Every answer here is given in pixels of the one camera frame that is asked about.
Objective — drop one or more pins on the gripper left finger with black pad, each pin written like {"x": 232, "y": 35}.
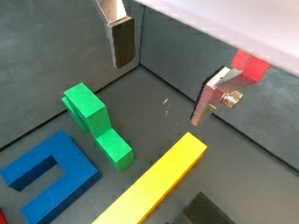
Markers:
{"x": 121, "y": 30}

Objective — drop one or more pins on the red base board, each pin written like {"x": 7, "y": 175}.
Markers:
{"x": 250, "y": 65}

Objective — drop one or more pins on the yellow long bar block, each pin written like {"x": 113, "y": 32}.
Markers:
{"x": 146, "y": 193}

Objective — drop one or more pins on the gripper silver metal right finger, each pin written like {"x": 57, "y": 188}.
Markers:
{"x": 221, "y": 90}

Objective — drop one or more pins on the green stepped block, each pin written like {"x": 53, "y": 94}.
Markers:
{"x": 90, "y": 113}

